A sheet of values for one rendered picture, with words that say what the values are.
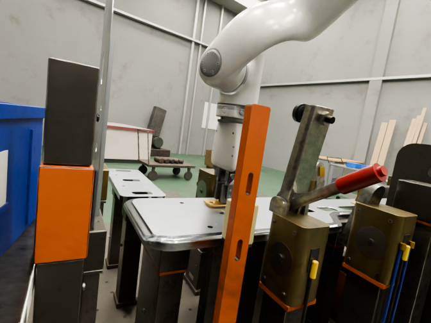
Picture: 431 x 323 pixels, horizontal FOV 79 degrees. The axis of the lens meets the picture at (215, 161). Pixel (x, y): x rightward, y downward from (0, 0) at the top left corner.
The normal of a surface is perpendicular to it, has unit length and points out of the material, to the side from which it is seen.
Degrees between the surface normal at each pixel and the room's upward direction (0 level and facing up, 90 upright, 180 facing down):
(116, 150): 90
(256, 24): 72
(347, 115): 90
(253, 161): 90
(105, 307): 0
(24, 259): 0
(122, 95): 90
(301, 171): 98
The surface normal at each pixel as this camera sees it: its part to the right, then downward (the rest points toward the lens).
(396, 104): -0.78, -0.04
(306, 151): 0.45, 0.32
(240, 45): -0.32, 0.19
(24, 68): 0.61, 0.18
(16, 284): 0.14, -0.98
